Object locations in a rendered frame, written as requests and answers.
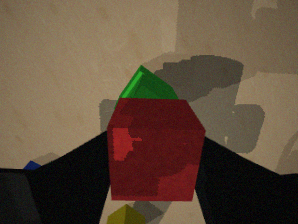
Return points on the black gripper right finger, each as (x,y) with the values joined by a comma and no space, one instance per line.
(234,190)

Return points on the blue block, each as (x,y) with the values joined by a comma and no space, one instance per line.
(32,165)

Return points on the red block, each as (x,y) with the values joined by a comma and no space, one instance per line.
(154,149)

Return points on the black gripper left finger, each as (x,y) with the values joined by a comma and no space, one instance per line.
(69,190)

